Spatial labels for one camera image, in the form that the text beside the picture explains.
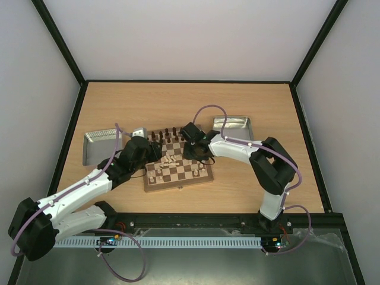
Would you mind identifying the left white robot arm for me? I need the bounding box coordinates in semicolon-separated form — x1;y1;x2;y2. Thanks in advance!
8;136;162;261

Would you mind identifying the dark chess pieces row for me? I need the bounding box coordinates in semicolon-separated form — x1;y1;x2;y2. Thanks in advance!
147;126;185;144

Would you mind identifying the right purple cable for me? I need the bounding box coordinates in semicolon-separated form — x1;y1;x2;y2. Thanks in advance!
191;104;312;257

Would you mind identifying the black enclosure frame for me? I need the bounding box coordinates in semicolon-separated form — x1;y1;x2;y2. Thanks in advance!
5;0;369;285

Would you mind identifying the purple cable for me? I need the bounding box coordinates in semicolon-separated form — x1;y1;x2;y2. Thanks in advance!
11;122;146;281
191;104;312;257

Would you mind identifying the pile of white pieces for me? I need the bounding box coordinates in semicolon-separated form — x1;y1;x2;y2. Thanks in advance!
159;153;181;169

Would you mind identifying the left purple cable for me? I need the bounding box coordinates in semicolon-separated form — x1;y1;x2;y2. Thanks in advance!
11;122;146;281

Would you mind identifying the silver metal tin lid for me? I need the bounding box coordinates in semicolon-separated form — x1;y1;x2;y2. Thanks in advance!
83;128;122;166

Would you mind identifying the black mounting rail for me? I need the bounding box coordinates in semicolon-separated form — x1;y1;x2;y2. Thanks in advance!
115;213;346;235

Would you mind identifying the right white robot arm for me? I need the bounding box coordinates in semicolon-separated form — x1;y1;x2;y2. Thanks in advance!
180;122;300;233

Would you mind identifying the wooden chess board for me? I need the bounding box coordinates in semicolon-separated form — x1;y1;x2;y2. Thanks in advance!
144;141;214;193

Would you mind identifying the yellow metal tin box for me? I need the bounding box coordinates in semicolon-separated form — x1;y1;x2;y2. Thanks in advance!
223;116;254;141

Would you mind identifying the light blue cable duct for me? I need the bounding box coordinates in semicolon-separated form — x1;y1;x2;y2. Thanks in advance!
54;236;262;249

